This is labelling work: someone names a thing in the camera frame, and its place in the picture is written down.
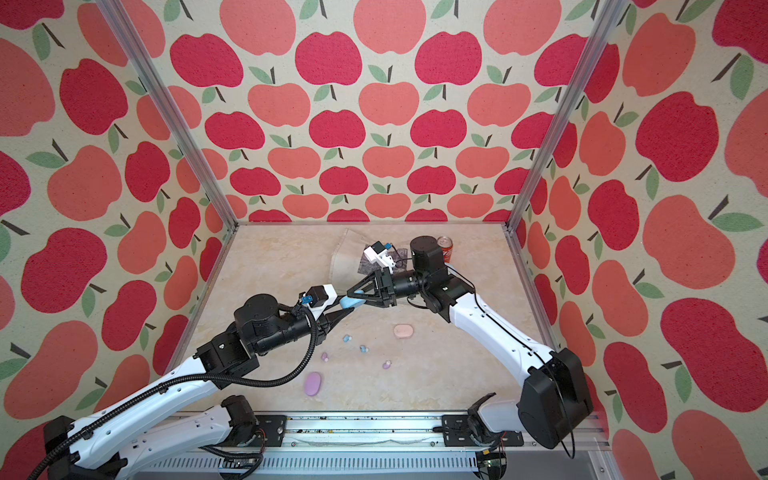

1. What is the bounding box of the pink earbud charging case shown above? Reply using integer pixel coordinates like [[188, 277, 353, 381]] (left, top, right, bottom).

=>
[[393, 324, 415, 339]]

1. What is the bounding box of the black corrugated cable conduit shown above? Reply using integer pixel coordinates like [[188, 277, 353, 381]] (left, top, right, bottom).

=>
[[26, 305, 319, 480]]

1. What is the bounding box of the purple earbud charging case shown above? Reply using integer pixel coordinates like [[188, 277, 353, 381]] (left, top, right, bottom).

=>
[[303, 372, 323, 397]]

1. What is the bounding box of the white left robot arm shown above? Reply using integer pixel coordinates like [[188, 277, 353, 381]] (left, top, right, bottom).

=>
[[30, 285, 362, 479]]

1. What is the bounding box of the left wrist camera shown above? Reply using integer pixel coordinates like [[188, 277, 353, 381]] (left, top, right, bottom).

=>
[[300, 284, 338, 317]]

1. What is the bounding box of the red cola can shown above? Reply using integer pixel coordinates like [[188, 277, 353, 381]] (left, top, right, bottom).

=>
[[437, 236, 454, 264]]

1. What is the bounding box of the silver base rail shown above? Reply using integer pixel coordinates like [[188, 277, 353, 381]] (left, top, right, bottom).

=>
[[137, 411, 620, 479]]

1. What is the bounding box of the left aluminium frame post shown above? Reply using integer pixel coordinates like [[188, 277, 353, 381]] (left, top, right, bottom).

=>
[[96, 1, 238, 233]]

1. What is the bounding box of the right aluminium frame post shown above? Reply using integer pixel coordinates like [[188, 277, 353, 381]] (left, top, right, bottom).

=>
[[504, 0, 629, 237]]

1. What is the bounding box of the aluminium frame post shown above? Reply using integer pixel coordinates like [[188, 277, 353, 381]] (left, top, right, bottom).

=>
[[96, 1, 238, 233], [504, 0, 629, 237]]

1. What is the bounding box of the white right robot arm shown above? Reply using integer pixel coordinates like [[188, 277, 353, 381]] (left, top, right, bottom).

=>
[[343, 236, 594, 449]]

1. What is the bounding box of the blue earbud charging case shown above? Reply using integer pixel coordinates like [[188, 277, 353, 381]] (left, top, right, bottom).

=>
[[339, 290, 366, 309]]

